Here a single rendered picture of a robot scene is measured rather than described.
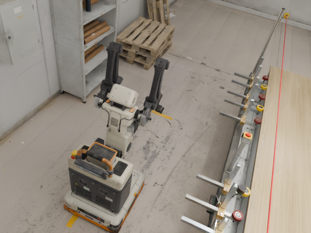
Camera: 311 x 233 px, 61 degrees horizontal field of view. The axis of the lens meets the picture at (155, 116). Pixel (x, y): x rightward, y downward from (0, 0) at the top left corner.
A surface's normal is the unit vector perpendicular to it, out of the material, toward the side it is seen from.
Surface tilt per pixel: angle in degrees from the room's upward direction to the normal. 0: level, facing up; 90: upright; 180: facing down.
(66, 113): 0
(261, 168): 0
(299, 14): 90
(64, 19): 90
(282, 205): 0
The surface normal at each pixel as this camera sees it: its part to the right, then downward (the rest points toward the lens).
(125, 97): -0.19, -0.07
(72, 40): -0.39, 0.58
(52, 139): 0.15, -0.73
